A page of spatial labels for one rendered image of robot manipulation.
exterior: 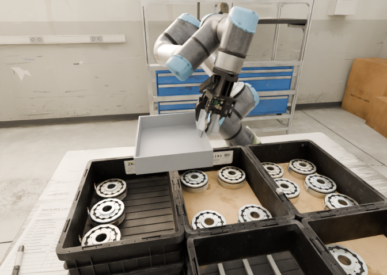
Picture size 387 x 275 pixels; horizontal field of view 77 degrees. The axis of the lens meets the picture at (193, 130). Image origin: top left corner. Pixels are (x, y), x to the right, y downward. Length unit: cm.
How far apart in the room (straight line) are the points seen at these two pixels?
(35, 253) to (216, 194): 63
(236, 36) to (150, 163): 38
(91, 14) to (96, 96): 103
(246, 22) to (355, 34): 387
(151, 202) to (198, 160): 31
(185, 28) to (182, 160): 62
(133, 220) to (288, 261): 46
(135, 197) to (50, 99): 302
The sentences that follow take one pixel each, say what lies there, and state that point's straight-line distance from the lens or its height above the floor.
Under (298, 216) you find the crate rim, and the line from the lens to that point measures 75.
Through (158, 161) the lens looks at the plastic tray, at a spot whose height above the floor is 108.
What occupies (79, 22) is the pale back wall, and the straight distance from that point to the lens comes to 349.
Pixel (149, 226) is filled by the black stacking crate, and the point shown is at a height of 83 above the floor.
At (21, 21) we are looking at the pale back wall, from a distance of 370.
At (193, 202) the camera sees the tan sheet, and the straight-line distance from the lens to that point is 87.
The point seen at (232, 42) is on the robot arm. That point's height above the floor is 135.
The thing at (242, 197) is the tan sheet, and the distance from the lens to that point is 91.
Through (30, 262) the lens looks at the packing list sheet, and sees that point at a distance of 103.
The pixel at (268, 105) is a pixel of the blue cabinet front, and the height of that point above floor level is 43.
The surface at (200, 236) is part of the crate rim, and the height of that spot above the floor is 93.
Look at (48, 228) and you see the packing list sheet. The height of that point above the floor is 70.
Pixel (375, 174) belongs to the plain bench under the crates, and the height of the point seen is 70.
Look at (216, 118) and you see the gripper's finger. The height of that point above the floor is 114.
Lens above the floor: 142
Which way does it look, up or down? 26 degrees down
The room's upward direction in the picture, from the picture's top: straight up
